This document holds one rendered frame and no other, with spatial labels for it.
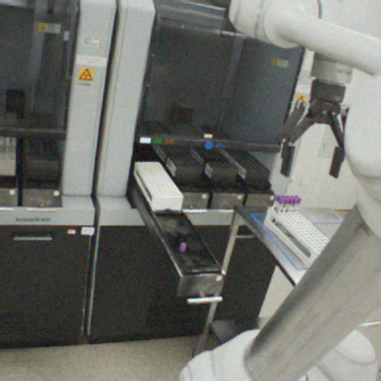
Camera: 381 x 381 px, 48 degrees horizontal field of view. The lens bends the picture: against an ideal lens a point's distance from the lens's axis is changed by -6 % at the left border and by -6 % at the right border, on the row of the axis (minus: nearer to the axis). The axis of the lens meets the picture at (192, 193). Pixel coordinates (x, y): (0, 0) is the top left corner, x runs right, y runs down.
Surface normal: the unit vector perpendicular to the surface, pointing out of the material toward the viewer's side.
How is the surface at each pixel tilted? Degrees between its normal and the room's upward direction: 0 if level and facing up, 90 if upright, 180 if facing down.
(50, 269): 90
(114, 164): 90
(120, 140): 90
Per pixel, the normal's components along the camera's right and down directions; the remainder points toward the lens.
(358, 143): -0.92, -0.18
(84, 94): 0.33, 0.45
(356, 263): -0.75, 0.31
